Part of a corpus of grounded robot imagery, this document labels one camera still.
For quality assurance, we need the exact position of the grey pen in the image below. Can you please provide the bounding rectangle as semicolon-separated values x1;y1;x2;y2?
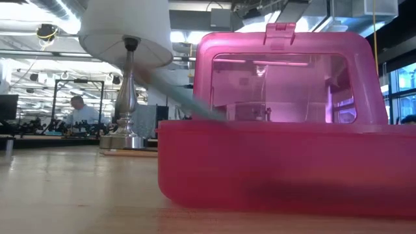
135;66;228;123

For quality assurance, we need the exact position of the pink plastic supply box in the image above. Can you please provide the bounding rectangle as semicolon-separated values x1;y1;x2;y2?
155;22;416;218

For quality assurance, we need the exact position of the yellow pencil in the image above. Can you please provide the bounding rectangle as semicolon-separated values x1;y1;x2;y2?
103;149;159;159

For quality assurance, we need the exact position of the grey ceiling box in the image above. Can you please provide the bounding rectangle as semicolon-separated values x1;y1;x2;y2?
210;8;232;29

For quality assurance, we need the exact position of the black cabinet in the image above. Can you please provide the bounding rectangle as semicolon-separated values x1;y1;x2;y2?
156;105;170;122

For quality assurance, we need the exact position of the grey partition panel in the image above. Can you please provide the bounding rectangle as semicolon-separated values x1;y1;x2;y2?
133;103;157;139

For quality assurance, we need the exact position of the white shade silver table lamp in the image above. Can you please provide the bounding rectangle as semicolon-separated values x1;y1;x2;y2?
79;0;174;150

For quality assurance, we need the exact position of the black monitor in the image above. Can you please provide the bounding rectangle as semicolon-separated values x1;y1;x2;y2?
0;94;20;120

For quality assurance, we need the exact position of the black frame stand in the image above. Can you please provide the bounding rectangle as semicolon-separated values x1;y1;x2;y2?
51;79;105;136

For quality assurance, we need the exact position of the black aluminium table frame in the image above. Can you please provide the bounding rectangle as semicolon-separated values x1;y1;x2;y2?
0;136;159;150

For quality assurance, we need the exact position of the black ceiling camera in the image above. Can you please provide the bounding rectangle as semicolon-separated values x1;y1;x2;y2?
35;23;59;43

